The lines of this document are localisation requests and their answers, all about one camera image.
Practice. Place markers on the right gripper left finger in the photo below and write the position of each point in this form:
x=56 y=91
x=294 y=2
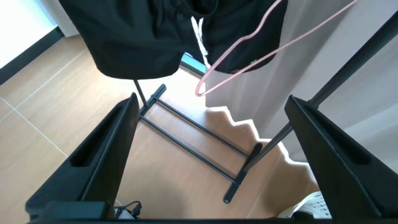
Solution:
x=99 y=174

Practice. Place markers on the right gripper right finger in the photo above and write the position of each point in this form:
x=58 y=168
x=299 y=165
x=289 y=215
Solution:
x=339 y=186

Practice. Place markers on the pink clothes hanger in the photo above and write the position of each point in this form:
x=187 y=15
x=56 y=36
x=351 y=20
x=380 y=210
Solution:
x=217 y=65

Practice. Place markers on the white laundry basket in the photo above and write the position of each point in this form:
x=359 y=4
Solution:
x=311 y=205

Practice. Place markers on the black clothes rack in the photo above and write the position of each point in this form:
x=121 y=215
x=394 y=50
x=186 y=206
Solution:
x=342 y=74

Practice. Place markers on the beige curtain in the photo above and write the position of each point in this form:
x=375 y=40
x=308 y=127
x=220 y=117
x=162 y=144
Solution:
x=311 y=77

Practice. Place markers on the black shorts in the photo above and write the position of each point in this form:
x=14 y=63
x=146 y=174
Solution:
x=133 y=40

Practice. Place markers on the window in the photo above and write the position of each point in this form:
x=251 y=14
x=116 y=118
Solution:
x=192 y=63

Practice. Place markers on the white curtain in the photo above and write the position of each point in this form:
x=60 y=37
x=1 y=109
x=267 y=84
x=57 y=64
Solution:
x=62 y=18

